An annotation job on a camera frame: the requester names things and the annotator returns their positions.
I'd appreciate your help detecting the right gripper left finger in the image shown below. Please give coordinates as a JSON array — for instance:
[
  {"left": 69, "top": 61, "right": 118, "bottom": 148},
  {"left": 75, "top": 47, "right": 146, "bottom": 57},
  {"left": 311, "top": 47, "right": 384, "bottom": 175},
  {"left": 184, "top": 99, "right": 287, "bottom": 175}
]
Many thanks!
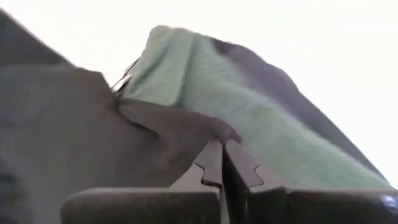
[{"left": 60, "top": 139, "right": 225, "bottom": 224}]

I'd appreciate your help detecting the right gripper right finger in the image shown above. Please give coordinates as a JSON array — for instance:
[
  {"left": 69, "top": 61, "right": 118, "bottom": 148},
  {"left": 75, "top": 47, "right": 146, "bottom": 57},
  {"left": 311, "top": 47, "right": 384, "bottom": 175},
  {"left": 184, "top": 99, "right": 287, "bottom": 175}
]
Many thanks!
[{"left": 222, "top": 139, "right": 398, "bottom": 224}]

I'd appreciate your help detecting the black garment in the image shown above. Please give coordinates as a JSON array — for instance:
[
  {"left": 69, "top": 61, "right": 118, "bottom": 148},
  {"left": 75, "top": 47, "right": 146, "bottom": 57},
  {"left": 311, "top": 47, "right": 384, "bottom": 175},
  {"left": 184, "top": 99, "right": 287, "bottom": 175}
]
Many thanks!
[{"left": 0, "top": 9, "right": 244, "bottom": 224}]

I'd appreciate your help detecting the black zip jacket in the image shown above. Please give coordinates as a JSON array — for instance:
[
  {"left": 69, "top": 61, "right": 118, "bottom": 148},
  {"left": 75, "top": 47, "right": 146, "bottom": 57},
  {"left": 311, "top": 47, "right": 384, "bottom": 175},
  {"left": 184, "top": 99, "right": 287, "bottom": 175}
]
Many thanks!
[{"left": 211, "top": 37, "right": 387, "bottom": 182}]

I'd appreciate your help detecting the dark green button shirt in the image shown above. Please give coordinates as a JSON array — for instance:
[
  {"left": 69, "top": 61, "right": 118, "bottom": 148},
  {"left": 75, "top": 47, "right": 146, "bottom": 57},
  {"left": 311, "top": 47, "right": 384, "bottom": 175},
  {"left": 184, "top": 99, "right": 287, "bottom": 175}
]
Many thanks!
[{"left": 121, "top": 24, "right": 393, "bottom": 191}]

